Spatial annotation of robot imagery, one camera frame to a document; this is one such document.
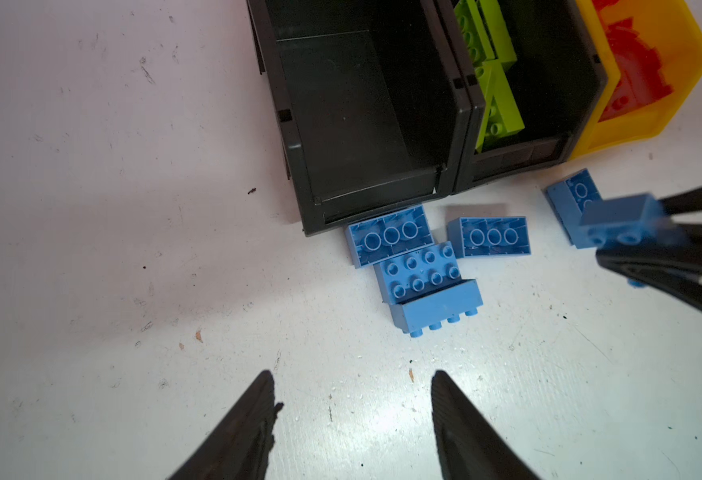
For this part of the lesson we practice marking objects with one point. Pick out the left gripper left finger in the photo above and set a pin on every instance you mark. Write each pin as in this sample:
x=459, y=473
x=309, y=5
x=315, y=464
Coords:
x=240, y=445

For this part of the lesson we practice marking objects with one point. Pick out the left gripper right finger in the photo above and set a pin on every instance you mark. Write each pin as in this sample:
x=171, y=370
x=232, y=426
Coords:
x=467, y=444

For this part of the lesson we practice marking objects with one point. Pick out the blue lego brick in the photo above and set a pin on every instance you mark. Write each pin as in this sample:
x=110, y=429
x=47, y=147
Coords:
x=425, y=287
x=489, y=236
x=387, y=236
x=568, y=199

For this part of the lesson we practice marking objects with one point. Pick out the green lego brick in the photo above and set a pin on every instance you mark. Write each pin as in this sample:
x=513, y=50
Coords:
x=485, y=32
x=502, y=117

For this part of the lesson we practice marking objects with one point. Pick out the blue lego brick diagonal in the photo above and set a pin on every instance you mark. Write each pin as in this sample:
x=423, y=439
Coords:
x=637, y=220

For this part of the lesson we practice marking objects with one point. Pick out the green lego brick top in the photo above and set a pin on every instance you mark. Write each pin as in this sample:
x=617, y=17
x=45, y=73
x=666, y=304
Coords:
x=485, y=32

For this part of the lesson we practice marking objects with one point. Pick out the yellow plastic bin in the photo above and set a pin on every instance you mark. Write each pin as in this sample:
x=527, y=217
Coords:
x=668, y=26

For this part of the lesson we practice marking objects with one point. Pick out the middle black bin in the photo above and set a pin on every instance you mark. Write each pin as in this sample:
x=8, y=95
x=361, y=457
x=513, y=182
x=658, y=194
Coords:
x=557, y=82

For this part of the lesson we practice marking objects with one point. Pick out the black bin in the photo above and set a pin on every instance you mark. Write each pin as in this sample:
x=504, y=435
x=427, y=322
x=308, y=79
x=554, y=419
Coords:
x=371, y=105
x=557, y=82

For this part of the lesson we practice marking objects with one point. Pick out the left black bin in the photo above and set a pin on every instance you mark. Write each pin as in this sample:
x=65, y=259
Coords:
x=371, y=105

